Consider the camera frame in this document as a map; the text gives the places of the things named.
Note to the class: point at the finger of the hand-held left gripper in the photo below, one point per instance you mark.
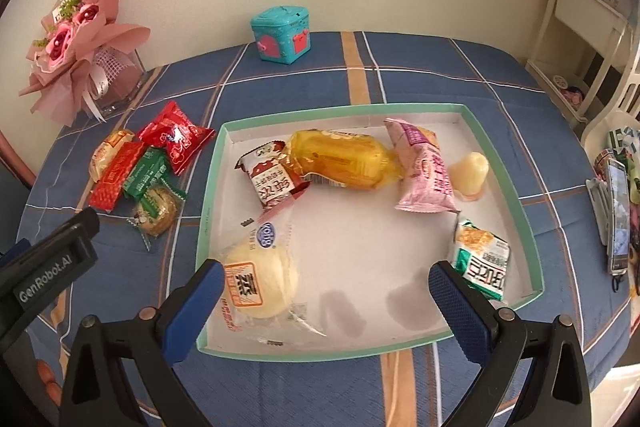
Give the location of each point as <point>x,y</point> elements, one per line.
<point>14,252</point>
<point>50,272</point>

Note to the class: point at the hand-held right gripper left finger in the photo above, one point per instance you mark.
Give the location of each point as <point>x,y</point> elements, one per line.
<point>197,302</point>

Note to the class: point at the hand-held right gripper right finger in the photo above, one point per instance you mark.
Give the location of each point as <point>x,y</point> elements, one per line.
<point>457,302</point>

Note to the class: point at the green and white snack packet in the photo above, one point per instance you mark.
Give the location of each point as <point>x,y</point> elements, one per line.
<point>482,262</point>

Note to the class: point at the clear-wrapped white steamed bun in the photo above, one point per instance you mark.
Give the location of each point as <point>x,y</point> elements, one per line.
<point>265,277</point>

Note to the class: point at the clear-wrapped round cookie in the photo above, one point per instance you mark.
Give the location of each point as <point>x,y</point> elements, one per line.
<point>157,209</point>

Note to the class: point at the long red snack packet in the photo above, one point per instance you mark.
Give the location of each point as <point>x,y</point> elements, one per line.
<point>115,177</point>

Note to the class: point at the teal-rimmed white cardboard tray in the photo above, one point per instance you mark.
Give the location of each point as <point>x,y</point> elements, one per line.
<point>360,232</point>

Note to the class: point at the white jelly cup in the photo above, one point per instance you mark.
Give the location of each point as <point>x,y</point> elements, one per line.
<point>472,172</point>

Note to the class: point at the beige swiss roll packet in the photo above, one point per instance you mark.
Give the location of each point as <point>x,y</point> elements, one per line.
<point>107,152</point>

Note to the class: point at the pink swiss roll packet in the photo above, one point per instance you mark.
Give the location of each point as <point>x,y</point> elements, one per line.
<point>425,172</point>

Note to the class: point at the small red white packet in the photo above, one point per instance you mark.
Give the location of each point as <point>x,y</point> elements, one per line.
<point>270,177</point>

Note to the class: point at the red flower-print snack packet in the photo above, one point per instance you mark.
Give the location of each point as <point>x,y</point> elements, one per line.
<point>172,139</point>

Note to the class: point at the yellow bread packet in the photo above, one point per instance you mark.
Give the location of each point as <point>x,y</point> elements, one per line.
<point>340,157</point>

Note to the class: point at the person's left hand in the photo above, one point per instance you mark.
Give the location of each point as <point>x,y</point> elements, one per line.
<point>47,382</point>

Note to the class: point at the blue plaid tablecloth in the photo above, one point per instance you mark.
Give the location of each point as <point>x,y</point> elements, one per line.
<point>300,387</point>

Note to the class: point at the grey flat packet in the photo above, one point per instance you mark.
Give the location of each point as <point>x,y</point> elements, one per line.
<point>596,207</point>

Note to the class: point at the smartphone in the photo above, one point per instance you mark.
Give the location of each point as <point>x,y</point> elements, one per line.
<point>619,217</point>

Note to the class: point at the clear acrylic box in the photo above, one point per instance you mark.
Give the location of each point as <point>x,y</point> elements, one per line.
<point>122,82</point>

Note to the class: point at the pink flower bouquet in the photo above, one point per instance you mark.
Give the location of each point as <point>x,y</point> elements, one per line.
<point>65,32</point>

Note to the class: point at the teal toy box with hearts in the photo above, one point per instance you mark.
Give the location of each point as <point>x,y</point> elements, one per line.
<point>280,34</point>

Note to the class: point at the white wooden shelf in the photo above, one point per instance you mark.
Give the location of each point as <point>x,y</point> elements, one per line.
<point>575,7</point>

